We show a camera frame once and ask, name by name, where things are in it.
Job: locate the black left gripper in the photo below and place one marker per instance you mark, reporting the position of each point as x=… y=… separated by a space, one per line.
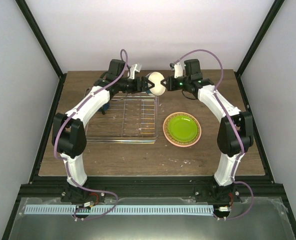
x=141 y=87

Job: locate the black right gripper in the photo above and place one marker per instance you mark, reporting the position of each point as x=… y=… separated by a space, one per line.
x=170 y=87

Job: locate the white and teal bowl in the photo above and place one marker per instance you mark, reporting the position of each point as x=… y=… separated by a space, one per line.
x=156 y=78

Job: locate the dark blue ceramic mug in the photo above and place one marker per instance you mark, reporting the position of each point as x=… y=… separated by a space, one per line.
x=104 y=108

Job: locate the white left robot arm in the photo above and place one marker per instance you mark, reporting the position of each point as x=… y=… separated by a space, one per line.
x=69 y=136

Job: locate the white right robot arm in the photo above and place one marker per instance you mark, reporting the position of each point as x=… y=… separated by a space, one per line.
x=235 y=134

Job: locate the pink rimmed plate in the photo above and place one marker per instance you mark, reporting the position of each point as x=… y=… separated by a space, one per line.
x=182 y=129

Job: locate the clear plastic drip tray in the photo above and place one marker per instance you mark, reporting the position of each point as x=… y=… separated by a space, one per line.
x=127 y=117

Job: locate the green plastic plate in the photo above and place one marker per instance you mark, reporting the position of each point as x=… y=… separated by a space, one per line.
x=183 y=128

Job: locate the woven bamboo tray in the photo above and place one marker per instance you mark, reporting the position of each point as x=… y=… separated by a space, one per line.
x=167 y=125

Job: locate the light blue slotted strip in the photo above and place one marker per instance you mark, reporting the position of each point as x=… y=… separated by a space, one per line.
x=51 y=209

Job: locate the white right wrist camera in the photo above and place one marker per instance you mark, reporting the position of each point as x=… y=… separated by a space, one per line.
x=177 y=69

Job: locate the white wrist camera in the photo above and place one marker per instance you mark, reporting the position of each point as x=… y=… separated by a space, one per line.
x=135 y=68
x=177 y=69

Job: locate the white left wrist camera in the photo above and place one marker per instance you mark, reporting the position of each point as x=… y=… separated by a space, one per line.
x=135 y=68

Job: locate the black front frame rail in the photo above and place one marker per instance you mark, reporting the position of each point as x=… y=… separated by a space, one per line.
x=202 y=188

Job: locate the black aluminium frame post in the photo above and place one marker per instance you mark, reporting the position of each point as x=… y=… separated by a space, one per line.
x=268 y=20

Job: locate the black left frame post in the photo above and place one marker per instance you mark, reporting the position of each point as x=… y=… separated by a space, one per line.
x=29 y=17

